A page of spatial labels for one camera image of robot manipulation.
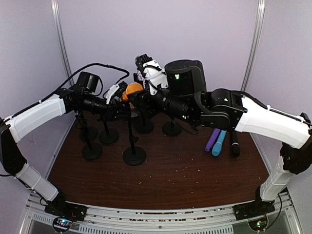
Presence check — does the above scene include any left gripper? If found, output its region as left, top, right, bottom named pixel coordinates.
left=81, top=93, right=131, bottom=122

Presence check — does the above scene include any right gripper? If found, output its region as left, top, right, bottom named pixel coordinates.
left=127, top=83, right=196, bottom=124

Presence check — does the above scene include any orange microphone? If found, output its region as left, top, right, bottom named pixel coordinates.
left=121, top=83, right=143, bottom=101

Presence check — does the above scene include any blue microphone's black stand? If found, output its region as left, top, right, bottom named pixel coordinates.
left=98, top=116, right=119, bottom=145

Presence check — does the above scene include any purple microphone's black stand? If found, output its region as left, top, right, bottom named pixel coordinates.
left=76, top=112, right=98, bottom=142

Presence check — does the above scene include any orange microphone's black stand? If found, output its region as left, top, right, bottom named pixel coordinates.
left=123, top=103, right=146, bottom=166

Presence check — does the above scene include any purple microphone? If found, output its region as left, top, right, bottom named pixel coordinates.
left=205, top=129, right=221, bottom=152

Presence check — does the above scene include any blue microphone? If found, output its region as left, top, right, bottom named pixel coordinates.
left=212, top=130, right=227, bottom=156

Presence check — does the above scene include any black microphone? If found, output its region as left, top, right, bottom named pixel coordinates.
left=230, top=131, right=240, bottom=157

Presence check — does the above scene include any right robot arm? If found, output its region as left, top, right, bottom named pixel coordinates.
left=131, top=55, right=312, bottom=215

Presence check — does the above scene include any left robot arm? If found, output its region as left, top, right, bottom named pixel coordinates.
left=0, top=72, right=127, bottom=216

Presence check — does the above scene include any rhinestone microphone's black stand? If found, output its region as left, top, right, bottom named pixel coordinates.
left=133, top=72, right=154, bottom=134

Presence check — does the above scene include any silver rhinestone microphone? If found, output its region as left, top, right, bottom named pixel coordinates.
left=134, top=57, right=149, bottom=86

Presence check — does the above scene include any pink microphone's black stand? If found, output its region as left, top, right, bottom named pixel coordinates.
left=162, top=121, right=182, bottom=137

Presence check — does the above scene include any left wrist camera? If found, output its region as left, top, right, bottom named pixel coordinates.
left=104, top=81, right=128, bottom=104

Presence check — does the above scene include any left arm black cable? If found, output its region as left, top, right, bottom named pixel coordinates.
left=36, top=62, right=130, bottom=105

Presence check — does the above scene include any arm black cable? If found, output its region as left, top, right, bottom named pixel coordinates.
left=263, top=192, right=286, bottom=230
left=36, top=62, right=130, bottom=105

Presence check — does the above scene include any front aluminium rail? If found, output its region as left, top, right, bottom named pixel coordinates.
left=24, top=190, right=300, bottom=234

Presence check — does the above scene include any left aluminium frame post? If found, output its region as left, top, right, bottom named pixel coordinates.
left=50, top=0, right=71, bottom=76

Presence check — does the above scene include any aluminium frame post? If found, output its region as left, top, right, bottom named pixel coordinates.
left=50, top=0, right=71, bottom=76
left=240, top=0, right=266, bottom=92

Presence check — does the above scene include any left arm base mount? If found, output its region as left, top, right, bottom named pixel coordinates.
left=44, top=203, right=87, bottom=233

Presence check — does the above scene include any right aluminium frame post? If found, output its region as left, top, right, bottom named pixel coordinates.
left=240, top=0, right=266, bottom=92

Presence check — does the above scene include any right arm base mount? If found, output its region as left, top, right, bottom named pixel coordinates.
left=233, top=202, right=275, bottom=232

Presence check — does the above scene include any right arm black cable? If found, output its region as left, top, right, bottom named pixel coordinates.
left=263, top=192, right=286, bottom=230

